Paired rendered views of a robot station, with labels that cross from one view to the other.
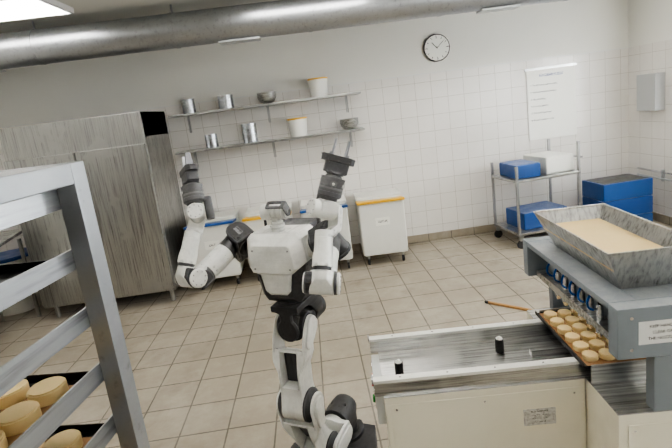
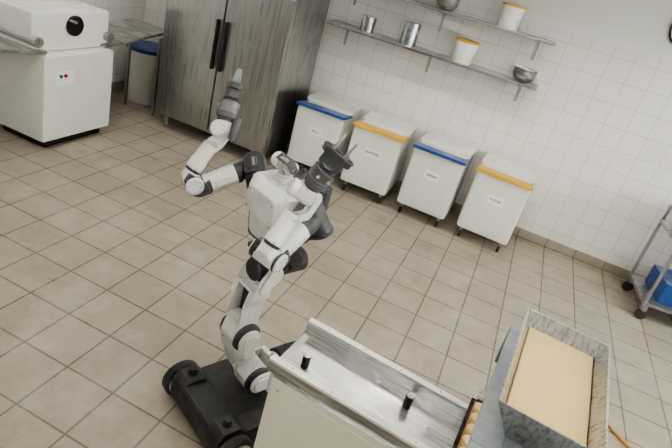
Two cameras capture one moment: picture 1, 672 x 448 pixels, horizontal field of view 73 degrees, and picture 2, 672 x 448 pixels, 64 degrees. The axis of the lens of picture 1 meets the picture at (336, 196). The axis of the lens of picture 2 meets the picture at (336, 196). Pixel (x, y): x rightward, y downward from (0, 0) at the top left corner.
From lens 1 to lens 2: 75 cm
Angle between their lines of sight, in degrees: 22
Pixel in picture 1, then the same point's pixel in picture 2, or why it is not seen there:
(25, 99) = not seen: outside the picture
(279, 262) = (263, 211)
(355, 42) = not seen: outside the picture
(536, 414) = not seen: outside the picture
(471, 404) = (337, 429)
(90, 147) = not seen: outside the picture
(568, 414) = not seen: outside the picture
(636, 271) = (524, 432)
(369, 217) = (483, 188)
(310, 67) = not seen: outside the picture
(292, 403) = (230, 327)
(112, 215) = (239, 57)
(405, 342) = (337, 342)
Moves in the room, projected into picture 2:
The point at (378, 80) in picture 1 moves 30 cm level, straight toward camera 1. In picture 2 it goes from (589, 39) to (585, 39)
